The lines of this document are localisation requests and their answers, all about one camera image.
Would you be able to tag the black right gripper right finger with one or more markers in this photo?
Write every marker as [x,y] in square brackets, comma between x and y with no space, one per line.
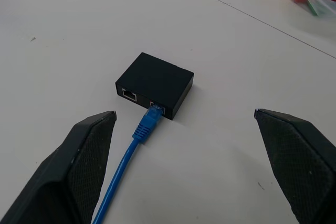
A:
[299,161]

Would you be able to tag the black ethernet switch box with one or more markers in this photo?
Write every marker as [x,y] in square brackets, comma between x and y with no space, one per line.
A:
[157,79]

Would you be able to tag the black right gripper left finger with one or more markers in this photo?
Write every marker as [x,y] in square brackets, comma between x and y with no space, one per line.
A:
[65,176]

